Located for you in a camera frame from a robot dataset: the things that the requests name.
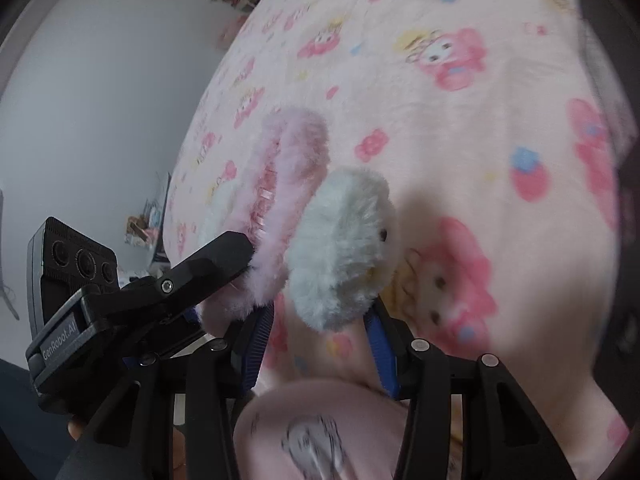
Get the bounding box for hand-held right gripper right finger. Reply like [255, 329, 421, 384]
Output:
[364, 296, 578, 480]

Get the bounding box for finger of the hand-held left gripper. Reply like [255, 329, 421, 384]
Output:
[107, 312, 207, 362]
[150, 231, 256, 313]

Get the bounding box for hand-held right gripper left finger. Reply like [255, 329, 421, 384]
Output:
[67, 304, 277, 480]

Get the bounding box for pink white plush toy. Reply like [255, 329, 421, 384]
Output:
[197, 107, 401, 333]

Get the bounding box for colourful clutter pile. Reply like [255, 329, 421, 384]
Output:
[122, 172, 173, 261]

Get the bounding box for person's pink pyjama pants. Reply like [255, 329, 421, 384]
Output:
[232, 377, 416, 480]

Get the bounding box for pink printed blanket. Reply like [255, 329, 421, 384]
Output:
[162, 0, 631, 480]

